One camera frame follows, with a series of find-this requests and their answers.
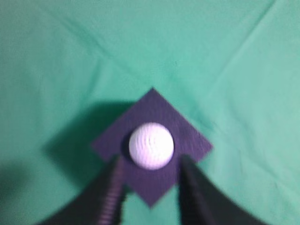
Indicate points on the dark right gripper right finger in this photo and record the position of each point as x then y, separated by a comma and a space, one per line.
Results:
202, 203

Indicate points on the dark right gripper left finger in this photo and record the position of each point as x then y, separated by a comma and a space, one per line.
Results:
100, 203

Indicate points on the white ribbed ball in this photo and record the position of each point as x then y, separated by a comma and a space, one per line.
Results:
151, 146

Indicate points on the dark purple cube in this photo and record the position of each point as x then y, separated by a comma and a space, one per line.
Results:
151, 185

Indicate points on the green table cloth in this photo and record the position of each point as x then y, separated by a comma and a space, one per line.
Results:
68, 68

